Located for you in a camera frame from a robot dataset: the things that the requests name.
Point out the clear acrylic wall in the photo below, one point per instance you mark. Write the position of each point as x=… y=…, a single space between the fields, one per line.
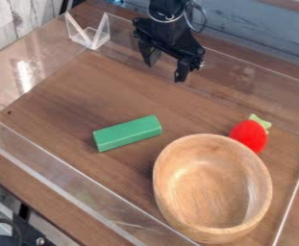
x=240 y=85
x=49 y=145

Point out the wooden bowl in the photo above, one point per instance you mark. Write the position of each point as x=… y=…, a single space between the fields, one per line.
x=212 y=187

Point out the red toy strawberry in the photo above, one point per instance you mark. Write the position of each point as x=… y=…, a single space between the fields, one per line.
x=251 y=132

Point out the clear acrylic corner bracket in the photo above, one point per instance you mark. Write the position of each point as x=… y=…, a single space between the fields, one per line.
x=88 y=37

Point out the black clamp under table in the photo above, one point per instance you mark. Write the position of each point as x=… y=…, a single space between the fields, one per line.
x=18 y=233

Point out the green rectangular block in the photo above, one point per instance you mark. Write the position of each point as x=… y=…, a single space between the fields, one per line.
x=125 y=133

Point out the clear acrylic back wall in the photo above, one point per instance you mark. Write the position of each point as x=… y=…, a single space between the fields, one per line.
x=240 y=85

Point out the clear acrylic front wall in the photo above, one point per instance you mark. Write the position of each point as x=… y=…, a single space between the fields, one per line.
x=49 y=145

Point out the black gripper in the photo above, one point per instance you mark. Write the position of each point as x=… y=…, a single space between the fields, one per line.
x=172 y=39

